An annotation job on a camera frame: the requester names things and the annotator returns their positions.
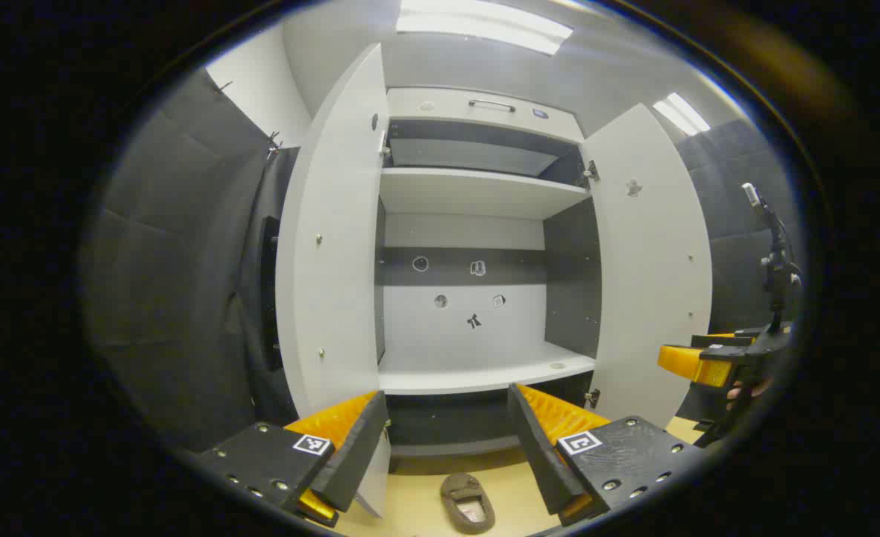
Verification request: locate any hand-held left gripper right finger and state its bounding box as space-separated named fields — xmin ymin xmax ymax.
xmin=507 ymin=383 xmax=710 ymax=527

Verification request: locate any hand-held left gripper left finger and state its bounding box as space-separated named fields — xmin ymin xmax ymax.
xmin=194 ymin=389 xmax=391 ymax=527

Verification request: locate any white cabinet door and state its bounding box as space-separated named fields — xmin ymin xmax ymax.
xmin=581 ymin=103 xmax=714 ymax=430
xmin=275 ymin=43 xmax=391 ymax=520

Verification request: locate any brown fuzzy shoe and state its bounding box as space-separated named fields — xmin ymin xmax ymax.
xmin=440 ymin=472 xmax=497 ymax=536

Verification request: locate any white shoe cabinet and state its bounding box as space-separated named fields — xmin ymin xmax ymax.
xmin=275 ymin=43 xmax=714 ymax=521

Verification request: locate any white cabinet drawer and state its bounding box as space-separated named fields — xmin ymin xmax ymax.
xmin=386 ymin=87 xmax=587 ymax=144

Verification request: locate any black backdrop cloth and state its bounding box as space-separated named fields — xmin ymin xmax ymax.
xmin=81 ymin=67 xmax=301 ymax=450
xmin=673 ymin=119 xmax=808 ymax=427

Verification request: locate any small ceiling light panel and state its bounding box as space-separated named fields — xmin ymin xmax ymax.
xmin=652 ymin=92 xmax=712 ymax=137

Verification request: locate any long ceiling light panel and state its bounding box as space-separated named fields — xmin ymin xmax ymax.
xmin=396 ymin=0 xmax=574 ymax=56

